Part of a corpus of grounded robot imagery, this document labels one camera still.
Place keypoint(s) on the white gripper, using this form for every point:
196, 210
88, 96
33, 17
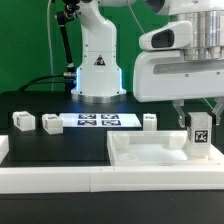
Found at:
161, 72

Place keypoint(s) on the white square tabletop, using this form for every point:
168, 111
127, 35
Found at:
155, 148

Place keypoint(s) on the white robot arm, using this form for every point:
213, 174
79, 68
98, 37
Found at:
99, 78

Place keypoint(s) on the white sheet with AprilTags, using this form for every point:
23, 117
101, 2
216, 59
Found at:
99, 120

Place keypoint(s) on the white U-shaped fence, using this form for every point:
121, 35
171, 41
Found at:
106, 178

